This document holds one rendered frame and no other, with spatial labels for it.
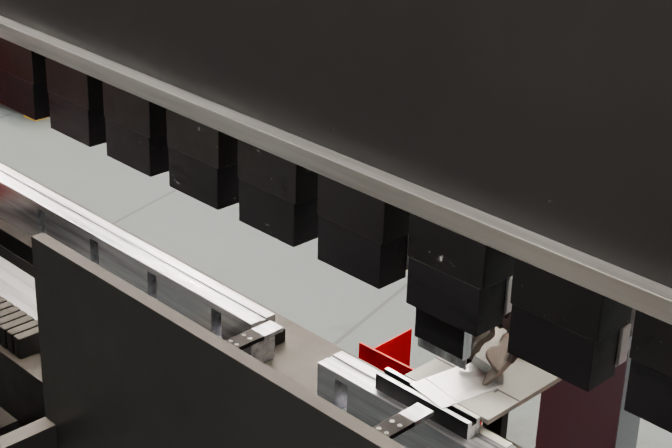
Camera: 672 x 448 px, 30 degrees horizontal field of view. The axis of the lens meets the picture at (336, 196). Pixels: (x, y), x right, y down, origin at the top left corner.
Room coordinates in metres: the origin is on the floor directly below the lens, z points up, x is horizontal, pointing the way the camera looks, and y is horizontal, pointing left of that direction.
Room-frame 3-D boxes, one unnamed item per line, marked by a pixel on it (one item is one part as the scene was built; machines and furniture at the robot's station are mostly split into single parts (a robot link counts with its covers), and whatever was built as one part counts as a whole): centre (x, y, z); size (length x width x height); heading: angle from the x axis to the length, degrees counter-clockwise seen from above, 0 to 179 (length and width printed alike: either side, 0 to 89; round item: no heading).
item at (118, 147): (2.26, 0.37, 1.26); 0.15 x 0.09 x 0.17; 45
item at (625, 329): (1.56, -0.34, 1.26); 0.15 x 0.09 x 0.17; 45
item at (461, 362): (1.72, -0.17, 1.13); 0.10 x 0.02 x 0.10; 45
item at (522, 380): (1.82, -0.28, 1.00); 0.26 x 0.18 x 0.01; 135
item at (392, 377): (1.73, -0.16, 0.99); 0.20 x 0.03 x 0.03; 45
